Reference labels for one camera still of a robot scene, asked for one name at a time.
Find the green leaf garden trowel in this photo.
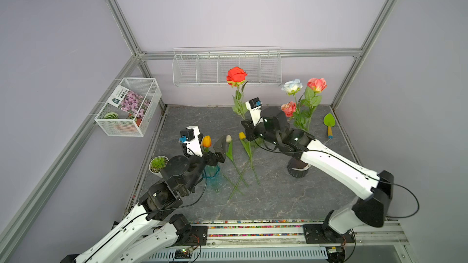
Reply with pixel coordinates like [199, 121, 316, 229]
[323, 113, 336, 140]

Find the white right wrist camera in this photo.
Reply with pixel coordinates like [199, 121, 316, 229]
[245, 97, 262, 126]

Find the dark red glass vase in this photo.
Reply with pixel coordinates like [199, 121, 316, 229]
[287, 158, 312, 178]

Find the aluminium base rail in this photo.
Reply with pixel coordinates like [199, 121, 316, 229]
[98, 220, 410, 263]

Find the white rose flower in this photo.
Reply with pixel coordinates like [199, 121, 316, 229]
[282, 79, 303, 104]

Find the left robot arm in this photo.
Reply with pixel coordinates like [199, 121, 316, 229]
[63, 130, 227, 263]

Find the red rose flower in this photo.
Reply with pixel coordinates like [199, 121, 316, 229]
[226, 67, 248, 119]

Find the small pink rose flower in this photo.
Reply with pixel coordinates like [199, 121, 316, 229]
[281, 102, 297, 118]

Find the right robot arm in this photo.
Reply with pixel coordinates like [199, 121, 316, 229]
[241, 99, 394, 242]

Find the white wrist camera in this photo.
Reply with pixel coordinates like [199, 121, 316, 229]
[179, 125, 203, 157]
[245, 97, 262, 126]

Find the blue glass vase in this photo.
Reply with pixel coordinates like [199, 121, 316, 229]
[204, 166, 220, 193]

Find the flower seed packet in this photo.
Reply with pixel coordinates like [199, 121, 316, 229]
[107, 85, 151, 119]

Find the pink rose double bloom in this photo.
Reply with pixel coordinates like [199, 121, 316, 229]
[294, 78, 327, 132]

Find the white wire side basket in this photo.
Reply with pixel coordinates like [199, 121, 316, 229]
[95, 77, 162, 137]

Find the small potted green plant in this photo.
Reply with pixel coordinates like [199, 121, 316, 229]
[149, 156, 169, 178]

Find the white tulip flower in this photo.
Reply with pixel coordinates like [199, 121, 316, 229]
[225, 135, 249, 188]

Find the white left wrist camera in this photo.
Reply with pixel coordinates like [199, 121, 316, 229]
[179, 125, 203, 157]

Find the white wire wall shelf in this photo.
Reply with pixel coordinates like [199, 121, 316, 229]
[172, 46, 283, 85]

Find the orange tulip flower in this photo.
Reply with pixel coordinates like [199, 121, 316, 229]
[201, 135, 212, 152]

